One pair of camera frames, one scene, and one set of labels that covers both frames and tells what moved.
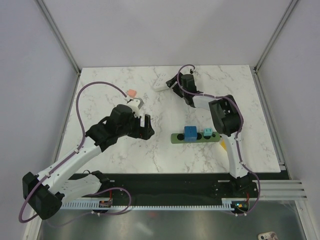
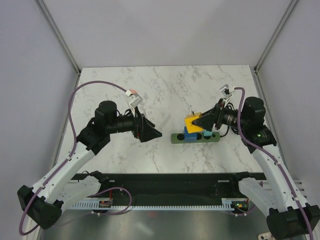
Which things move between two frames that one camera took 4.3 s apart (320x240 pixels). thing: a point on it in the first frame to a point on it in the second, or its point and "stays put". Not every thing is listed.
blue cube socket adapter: (190, 133) stays put
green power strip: (179, 138) stays put
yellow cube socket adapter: (223, 144) to (190, 128)
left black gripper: (141, 132) stays put
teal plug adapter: (208, 131) stays put
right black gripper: (171, 82) to (214, 115)
